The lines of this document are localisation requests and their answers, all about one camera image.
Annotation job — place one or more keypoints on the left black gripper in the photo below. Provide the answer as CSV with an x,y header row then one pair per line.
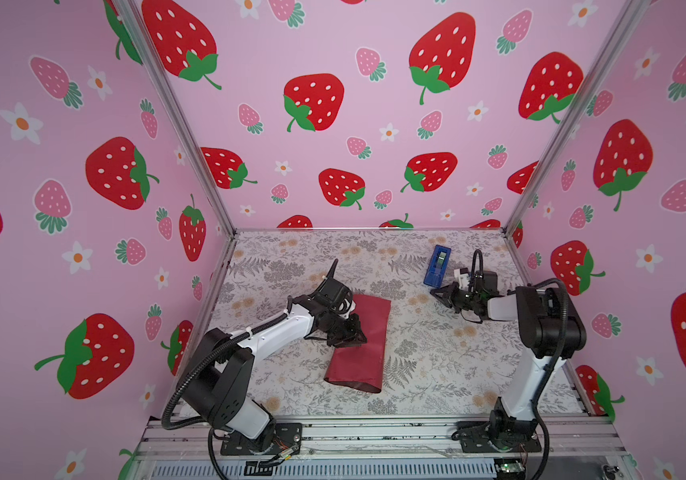
x,y
353,335

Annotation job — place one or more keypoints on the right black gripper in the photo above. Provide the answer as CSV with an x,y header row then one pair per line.
x,y
448,294

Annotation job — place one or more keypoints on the maroon wrapping paper sheet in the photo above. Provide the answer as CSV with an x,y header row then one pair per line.
x,y
362,367

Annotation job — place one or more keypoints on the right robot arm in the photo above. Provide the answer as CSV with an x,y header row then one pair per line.
x,y
550,330

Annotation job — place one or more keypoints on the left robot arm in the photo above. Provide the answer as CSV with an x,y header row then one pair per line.
x,y
216,380

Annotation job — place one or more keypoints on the blue tape dispenser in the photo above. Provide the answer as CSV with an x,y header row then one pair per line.
x,y
437,266

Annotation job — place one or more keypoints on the floral table mat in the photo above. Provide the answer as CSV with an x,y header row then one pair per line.
x,y
436,362

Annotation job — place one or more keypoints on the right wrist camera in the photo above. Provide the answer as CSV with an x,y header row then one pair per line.
x,y
462,277

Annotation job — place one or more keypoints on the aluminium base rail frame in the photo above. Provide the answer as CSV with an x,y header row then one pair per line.
x,y
391,447

